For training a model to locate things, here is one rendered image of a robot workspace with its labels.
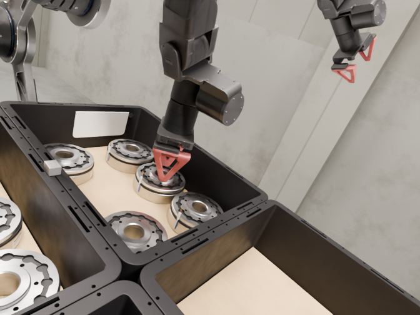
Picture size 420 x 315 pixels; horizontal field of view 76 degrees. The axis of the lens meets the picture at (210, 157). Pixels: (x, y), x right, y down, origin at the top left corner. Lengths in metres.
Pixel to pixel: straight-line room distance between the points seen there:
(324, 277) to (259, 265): 0.10
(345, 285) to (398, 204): 1.52
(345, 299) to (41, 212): 0.45
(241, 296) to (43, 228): 0.29
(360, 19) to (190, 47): 0.53
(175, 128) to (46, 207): 0.23
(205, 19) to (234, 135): 1.81
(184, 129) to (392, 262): 1.83
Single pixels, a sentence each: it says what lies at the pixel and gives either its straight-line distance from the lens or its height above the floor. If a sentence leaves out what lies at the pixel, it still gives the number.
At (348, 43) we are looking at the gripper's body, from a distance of 0.90.
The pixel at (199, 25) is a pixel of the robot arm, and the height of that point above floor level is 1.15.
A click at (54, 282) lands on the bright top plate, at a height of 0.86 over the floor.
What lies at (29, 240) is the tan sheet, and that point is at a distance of 0.44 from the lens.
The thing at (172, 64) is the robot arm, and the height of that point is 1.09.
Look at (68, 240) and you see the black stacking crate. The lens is 0.34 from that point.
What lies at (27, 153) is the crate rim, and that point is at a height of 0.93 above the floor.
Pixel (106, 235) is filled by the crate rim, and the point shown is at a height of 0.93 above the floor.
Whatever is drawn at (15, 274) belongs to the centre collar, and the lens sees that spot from 0.36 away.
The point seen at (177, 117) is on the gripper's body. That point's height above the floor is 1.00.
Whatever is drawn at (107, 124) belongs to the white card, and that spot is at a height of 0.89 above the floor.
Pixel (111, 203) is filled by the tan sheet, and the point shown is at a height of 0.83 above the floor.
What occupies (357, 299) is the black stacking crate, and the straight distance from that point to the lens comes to 0.50.
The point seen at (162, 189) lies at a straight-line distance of 0.52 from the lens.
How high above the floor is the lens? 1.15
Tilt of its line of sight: 23 degrees down
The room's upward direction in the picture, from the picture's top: 21 degrees clockwise
